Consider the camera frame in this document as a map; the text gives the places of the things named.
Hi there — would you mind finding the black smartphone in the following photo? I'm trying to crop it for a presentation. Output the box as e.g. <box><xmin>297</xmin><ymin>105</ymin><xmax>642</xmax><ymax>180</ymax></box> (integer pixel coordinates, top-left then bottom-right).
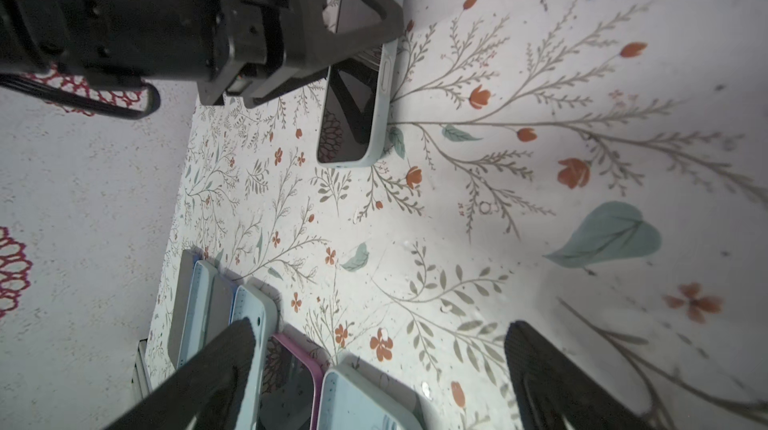
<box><xmin>316</xmin><ymin>38</ymin><xmax>398</xmax><ymax>167</ymax></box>

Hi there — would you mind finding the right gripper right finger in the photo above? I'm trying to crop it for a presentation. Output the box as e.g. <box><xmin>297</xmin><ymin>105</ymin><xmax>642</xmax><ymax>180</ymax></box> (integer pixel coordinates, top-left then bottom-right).
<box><xmin>504</xmin><ymin>320</ymin><xmax>649</xmax><ymax>430</ymax></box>

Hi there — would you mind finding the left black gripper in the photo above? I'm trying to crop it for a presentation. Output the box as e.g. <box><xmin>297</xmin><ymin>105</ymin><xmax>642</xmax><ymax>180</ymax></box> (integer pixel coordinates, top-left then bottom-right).
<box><xmin>197</xmin><ymin>0</ymin><xmax>404</xmax><ymax>108</ymax></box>

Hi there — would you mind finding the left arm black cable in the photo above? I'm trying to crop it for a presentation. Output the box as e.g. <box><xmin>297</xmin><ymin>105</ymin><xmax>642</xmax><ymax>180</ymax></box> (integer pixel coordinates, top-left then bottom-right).
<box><xmin>0</xmin><ymin>72</ymin><xmax>162</xmax><ymax>121</ymax></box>

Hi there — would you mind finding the light blue phone case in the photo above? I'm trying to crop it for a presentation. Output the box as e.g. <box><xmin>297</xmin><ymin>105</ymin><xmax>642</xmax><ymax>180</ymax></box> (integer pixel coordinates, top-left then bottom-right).
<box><xmin>316</xmin><ymin>365</ymin><xmax>423</xmax><ymax>430</ymax></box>
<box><xmin>230</xmin><ymin>284</ymin><xmax>278</xmax><ymax>430</ymax></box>
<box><xmin>177</xmin><ymin>260</ymin><xmax>217</xmax><ymax>367</ymax></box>

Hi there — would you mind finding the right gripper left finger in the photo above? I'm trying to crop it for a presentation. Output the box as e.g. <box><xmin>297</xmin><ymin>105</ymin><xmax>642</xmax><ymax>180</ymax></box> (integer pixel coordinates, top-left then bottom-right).
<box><xmin>108</xmin><ymin>318</ymin><xmax>256</xmax><ymax>429</ymax></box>

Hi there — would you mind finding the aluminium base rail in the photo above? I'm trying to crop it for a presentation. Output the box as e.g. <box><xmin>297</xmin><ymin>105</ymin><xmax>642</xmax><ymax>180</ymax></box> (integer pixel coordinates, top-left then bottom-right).
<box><xmin>131</xmin><ymin>339</ymin><xmax>152</xmax><ymax>403</ymax></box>

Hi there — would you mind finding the black phone removed from case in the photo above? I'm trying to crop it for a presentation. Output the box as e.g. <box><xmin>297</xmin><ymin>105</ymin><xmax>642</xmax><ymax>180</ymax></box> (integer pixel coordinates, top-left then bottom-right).
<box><xmin>167</xmin><ymin>250</ymin><xmax>199</xmax><ymax>368</ymax></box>

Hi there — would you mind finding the black phone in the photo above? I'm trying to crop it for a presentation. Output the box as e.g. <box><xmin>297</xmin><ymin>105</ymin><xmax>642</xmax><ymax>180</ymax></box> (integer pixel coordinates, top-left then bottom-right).
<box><xmin>254</xmin><ymin>333</ymin><xmax>324</xmax><ymax>430</ymax></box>
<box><xmin>204</xmin><ymin>273</ymin><xmax>237</xmax><ymax>344</ymax></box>

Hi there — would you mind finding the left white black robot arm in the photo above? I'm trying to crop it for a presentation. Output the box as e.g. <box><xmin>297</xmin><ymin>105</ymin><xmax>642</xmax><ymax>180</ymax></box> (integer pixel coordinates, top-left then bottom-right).
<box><xmin>1</xmin><ymin>0</ymin><xmax>404</xmax><ymax>120</ymax></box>

